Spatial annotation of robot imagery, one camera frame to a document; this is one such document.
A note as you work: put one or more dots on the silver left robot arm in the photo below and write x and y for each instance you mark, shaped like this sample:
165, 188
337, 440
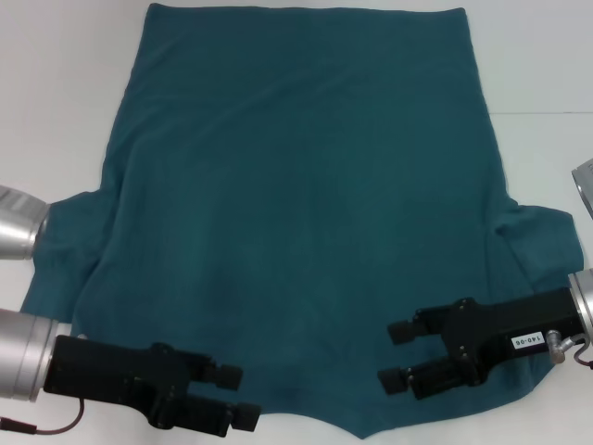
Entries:
23, 357

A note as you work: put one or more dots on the teal blue t-shirt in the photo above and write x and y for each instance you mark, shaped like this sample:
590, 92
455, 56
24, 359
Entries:
296, 185

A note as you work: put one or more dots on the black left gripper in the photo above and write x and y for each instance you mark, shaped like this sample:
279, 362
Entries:
106, 375

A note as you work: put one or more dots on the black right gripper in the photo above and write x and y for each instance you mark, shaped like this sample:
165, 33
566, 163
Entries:
500, 329

